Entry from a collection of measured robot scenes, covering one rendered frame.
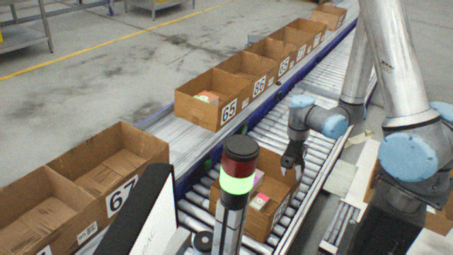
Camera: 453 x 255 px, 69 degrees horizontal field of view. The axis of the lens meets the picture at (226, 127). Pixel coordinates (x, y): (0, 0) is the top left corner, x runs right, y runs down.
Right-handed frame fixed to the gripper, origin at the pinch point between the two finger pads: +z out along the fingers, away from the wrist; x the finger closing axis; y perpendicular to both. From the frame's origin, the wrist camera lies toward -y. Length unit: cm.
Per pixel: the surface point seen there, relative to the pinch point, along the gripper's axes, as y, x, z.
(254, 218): -19.3, 7.0, 11.2
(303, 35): 176, 59, -9
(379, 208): -5.2, -35.8, -4.6
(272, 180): 17.4, 14.7, 21.6
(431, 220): 33, -59, 24
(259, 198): -1.7, 13.0, 17.5
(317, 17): 255, 71, -8
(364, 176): 53, -26, 27
